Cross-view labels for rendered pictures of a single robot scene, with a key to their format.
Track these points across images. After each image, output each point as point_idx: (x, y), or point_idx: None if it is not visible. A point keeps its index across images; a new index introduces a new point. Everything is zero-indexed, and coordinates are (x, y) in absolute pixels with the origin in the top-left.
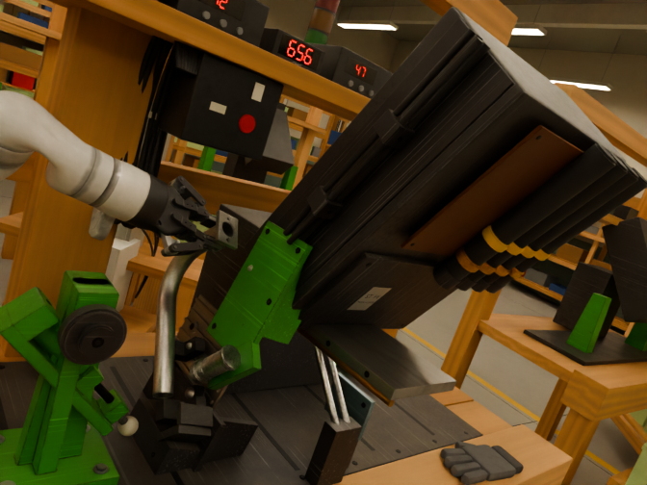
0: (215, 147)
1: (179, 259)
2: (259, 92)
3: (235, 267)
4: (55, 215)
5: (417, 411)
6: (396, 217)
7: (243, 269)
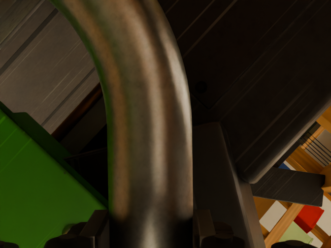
0: None
1: (88, 24)
2: None
3: (201, 25)
4: None
5: (66, 112)
6: None
7: (78, 201)
